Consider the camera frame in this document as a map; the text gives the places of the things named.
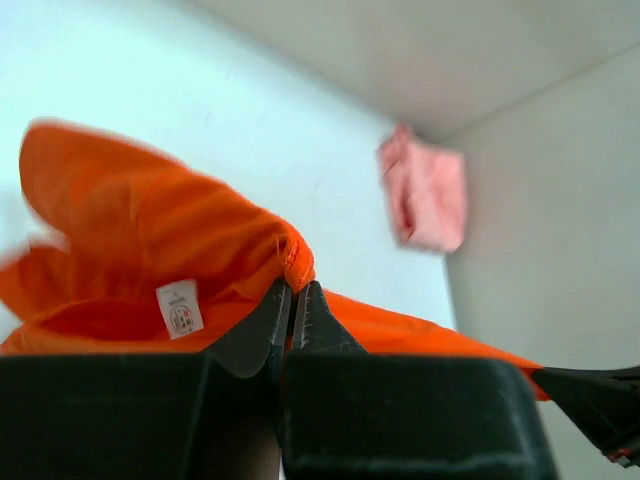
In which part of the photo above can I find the orange t shirt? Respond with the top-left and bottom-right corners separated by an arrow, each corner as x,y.
0,117 -> 551,402

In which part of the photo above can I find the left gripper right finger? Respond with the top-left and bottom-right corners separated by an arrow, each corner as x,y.
291,281 -> 367,355

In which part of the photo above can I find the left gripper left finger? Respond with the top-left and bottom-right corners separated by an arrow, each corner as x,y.
205,279 -> 292,378

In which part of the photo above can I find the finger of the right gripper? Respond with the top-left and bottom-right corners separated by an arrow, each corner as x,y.
532,367 -> 639,468

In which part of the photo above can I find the pink folded t shirt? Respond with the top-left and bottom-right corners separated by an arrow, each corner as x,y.
377,123 -> 467,254

